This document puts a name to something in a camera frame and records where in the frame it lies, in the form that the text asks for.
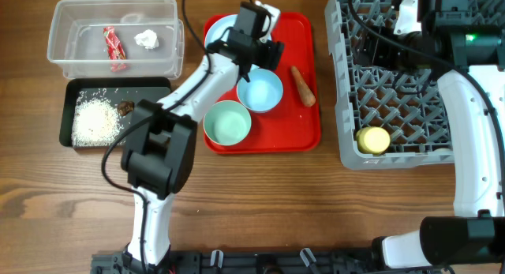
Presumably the yellow plastic cup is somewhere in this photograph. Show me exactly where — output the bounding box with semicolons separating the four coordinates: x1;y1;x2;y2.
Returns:
356;127;391;155

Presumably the red serving tray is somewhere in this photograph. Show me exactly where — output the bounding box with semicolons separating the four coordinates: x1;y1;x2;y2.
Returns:
204;12;321;155

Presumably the white rice pile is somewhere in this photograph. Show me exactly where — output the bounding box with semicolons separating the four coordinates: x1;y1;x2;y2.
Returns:
71;88;123;148

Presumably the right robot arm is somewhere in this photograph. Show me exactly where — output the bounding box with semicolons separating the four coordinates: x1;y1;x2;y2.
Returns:
356;0;504;269

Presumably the green bowl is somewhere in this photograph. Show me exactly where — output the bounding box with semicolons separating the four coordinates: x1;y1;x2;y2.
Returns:
203;100;252;146

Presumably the orange carrot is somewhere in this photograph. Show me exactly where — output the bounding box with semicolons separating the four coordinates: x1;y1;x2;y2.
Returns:
290;66;316;107

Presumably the blue bowl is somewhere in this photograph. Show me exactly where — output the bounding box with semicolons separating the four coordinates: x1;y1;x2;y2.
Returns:
236;68;284;113

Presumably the grey dishwasher rack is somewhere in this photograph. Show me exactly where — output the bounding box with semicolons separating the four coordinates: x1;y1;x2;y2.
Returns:
324;0;505;171

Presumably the white round plate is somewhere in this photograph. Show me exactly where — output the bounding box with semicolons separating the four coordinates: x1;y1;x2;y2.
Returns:
204;14;239;71

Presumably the clear plastic bin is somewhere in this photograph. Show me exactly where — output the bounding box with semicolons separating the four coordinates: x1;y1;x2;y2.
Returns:
47;0;185;80

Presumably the black plastic tray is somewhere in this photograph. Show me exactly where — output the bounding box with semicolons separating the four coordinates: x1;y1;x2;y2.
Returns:
59;77;170;148

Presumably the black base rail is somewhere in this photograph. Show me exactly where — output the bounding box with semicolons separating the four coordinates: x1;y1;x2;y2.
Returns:
90;248;453;274

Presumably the white tissue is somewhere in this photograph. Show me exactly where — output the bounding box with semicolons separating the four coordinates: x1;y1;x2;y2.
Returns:
134;29;159;50

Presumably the dark brown food scrap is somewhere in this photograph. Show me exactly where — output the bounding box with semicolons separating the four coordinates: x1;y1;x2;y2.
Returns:
117;101;135;117

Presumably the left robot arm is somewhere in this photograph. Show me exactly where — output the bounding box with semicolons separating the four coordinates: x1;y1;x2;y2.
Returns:
121;1;284;273

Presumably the red snack wrapper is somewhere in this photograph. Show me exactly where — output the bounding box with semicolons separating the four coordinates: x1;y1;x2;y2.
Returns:
103;26;128;73

